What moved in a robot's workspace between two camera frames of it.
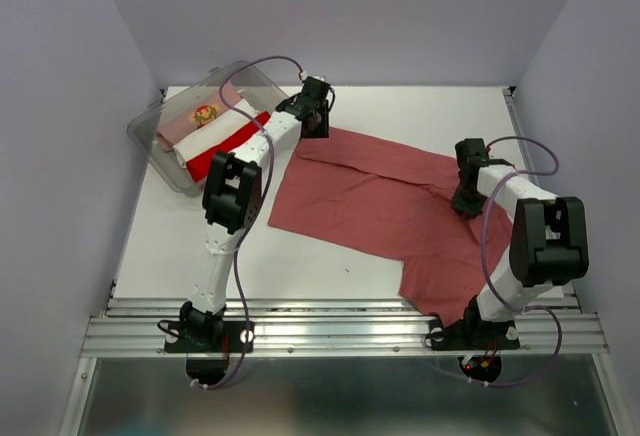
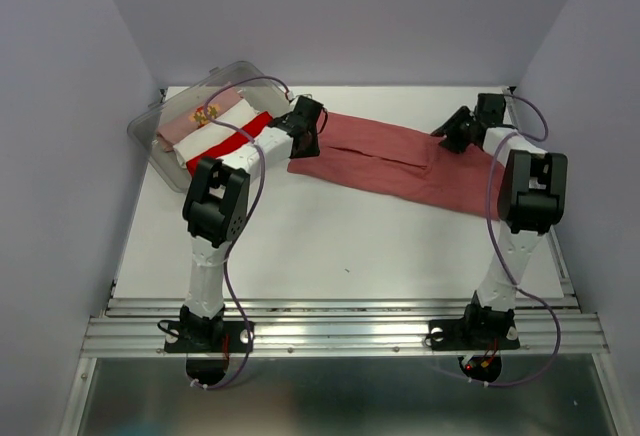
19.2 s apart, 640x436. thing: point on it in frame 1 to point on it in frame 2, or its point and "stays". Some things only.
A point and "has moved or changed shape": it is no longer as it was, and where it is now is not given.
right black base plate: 474,335 stays
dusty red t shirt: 400,206 has moved or changed shape
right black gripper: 472,208 to 450,141
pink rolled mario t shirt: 204,107 stays
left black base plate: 207,336 stays
